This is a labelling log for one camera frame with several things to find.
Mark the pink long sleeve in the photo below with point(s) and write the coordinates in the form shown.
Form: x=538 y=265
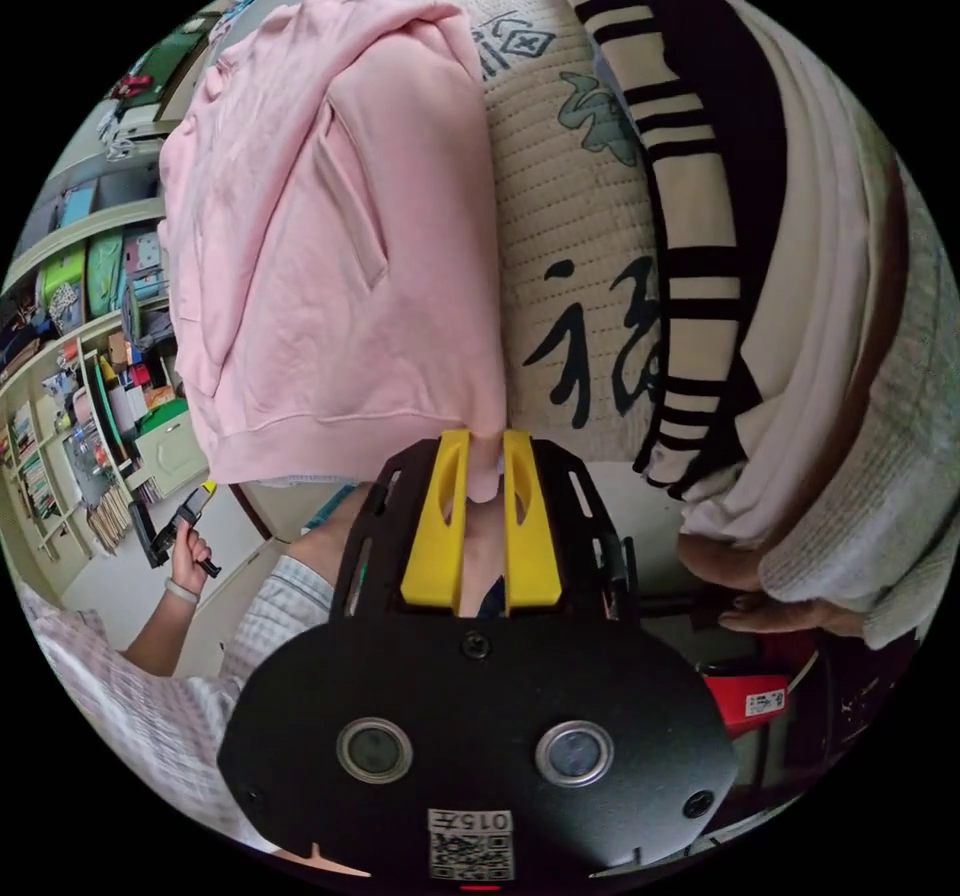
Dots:
x=315 y=236

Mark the person's body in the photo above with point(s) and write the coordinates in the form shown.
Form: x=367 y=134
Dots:
x=165 y=716

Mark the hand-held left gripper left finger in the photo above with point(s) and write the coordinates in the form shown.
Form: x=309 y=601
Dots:
x=435 y=536

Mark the person's right forearm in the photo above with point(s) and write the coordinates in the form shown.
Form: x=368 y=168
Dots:
x=159 y=630

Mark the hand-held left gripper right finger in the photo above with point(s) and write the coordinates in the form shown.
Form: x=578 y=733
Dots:
x=531 y=543

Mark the white shelf with books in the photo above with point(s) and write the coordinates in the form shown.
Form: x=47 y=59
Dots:
x=82 y=356

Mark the bed with printed cream quilt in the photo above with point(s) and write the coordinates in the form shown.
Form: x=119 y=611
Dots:
x=555 y=221

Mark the red box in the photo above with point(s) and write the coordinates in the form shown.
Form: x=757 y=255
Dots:
x=750 y=701

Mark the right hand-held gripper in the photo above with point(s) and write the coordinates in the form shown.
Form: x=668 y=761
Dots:
x=184 y=517

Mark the pile of clothes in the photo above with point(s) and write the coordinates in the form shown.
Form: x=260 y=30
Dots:
x=795 y=326

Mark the person's right hand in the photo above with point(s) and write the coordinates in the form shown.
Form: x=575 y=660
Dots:
x=189 y=562

